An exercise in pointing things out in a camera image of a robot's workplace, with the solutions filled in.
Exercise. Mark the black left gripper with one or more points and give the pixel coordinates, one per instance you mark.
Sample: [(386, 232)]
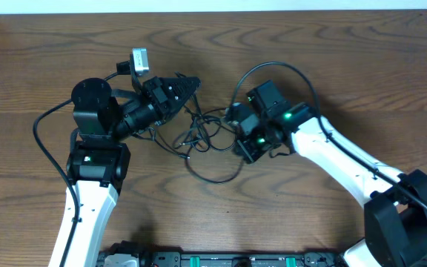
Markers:
[(158, 99)]

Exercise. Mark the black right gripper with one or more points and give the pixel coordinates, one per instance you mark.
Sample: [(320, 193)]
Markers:
[(244, 150)]

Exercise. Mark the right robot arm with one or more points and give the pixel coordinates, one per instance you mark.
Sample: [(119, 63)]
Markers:
[(394, 203)]

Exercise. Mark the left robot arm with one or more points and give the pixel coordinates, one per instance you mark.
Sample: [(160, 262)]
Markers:
[(98, 163)]

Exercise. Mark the white back board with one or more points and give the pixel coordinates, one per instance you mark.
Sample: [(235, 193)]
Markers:
[(15, 7)]

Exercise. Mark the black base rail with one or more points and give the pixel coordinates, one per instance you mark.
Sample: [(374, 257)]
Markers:
[(126, 254)]

